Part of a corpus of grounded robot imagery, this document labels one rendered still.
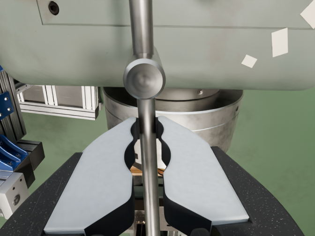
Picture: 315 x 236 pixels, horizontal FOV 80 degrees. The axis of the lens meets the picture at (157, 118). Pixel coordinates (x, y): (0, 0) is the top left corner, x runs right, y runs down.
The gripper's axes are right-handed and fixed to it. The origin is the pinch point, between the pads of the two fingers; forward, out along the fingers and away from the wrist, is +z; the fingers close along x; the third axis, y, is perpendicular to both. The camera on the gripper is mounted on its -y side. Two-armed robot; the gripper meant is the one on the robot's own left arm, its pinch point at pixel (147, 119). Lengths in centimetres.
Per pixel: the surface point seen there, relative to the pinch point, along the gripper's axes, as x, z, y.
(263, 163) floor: 116, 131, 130
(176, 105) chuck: 5.0, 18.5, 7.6
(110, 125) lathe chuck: -7.9, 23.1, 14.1
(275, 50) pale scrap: 16.4, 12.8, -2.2
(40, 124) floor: -102, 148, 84
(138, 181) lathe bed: -6, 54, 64
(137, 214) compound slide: -6, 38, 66
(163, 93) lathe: 2.9, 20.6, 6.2
